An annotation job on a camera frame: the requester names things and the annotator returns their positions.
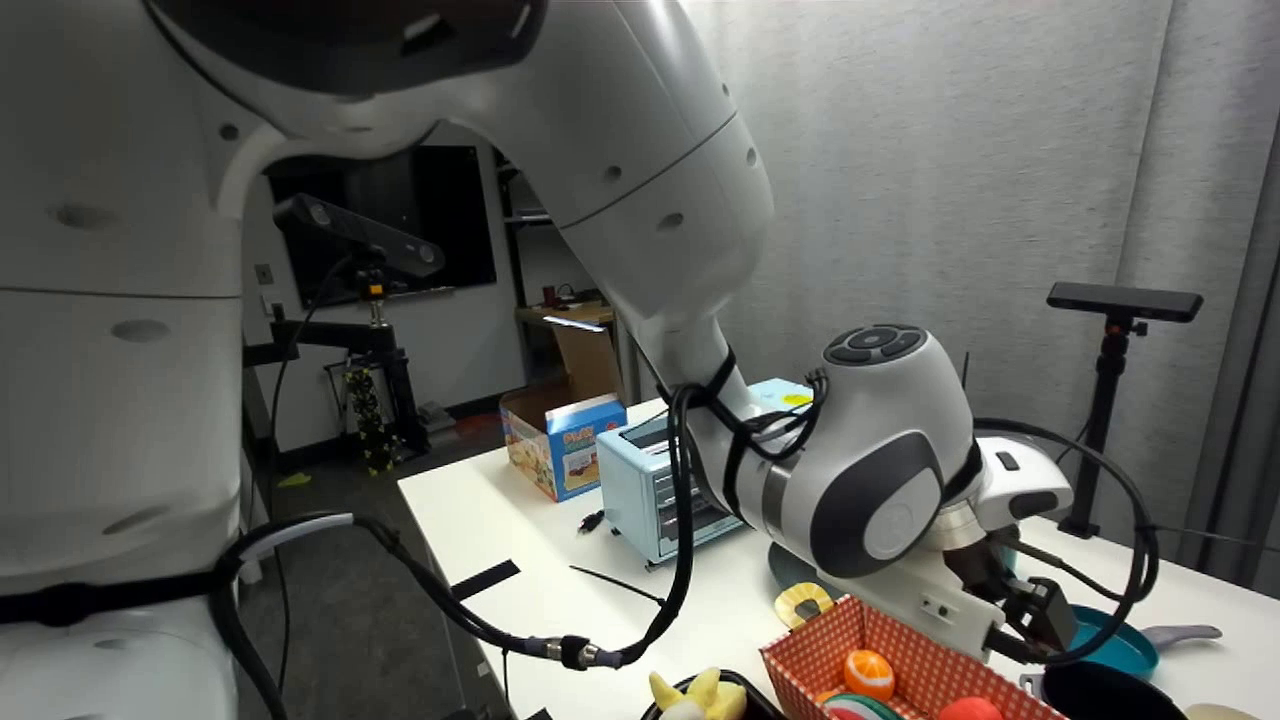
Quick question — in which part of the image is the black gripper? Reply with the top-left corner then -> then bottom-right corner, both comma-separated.
983,526 -> 1080,666

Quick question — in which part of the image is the yellow banana toy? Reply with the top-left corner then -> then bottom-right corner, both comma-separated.
648,666 -> 752,720

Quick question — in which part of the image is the red round toy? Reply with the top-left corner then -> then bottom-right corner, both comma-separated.
935,692 -> 1010,720

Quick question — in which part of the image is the orange toy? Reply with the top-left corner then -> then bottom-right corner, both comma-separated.
842,648 -> 899,706

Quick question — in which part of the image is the striped colourful toy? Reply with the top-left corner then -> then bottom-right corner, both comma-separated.
817,688 -> 904,720

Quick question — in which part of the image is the light blue toy toaster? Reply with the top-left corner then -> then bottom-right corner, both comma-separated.
595,376 -> 752,572

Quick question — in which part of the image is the blue bowl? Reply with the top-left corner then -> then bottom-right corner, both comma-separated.
1063,603 -> 1163,684

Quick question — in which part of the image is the black bowl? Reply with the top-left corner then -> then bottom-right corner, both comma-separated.
1035,659 -> 1191,720

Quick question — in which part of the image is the red patterned basket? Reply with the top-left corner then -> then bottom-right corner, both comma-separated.
756,593 -> 1074,720

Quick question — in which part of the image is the teal plate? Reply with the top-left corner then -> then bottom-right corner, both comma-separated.
763,537 -> 836,593

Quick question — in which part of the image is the black zip tie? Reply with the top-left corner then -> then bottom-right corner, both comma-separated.
567,562 -> 670,610

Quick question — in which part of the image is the blue and orange food box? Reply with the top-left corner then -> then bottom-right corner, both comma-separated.
501,392 -> 633,508

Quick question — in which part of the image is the brown cardboard box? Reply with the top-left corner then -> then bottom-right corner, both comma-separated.
537,302 -> 626,400

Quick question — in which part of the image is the black strip on table edge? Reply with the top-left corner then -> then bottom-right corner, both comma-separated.
448,556 -> 524,599

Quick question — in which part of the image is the black boom stand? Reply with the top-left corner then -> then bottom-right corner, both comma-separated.
239,274 -> 431,466

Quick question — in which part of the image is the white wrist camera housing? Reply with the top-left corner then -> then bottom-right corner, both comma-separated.
915,539 -> 1010,659

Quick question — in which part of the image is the thin black cable loop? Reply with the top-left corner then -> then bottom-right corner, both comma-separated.
974,415 -> 1159,667

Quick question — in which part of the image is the grey spatula handle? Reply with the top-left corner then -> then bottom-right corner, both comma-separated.
1138,622 -> 1228,655

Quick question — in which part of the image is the black camera tripod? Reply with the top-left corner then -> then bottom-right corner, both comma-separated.
1056,313 -> 1152,539

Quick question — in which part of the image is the yellow tape ring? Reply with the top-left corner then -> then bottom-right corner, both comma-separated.
772,581 -> 842,638

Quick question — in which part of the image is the black bar camera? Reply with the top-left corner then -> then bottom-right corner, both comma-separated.
1045,279 -> 1207,324

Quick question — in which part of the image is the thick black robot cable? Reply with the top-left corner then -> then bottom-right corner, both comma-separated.
212,354 -> 833,720

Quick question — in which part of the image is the black wall monitor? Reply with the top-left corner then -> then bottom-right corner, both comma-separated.
266,139 -> 501,313

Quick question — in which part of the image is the black stereo camera on boom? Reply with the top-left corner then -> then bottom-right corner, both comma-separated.
272,194 -> 448,285

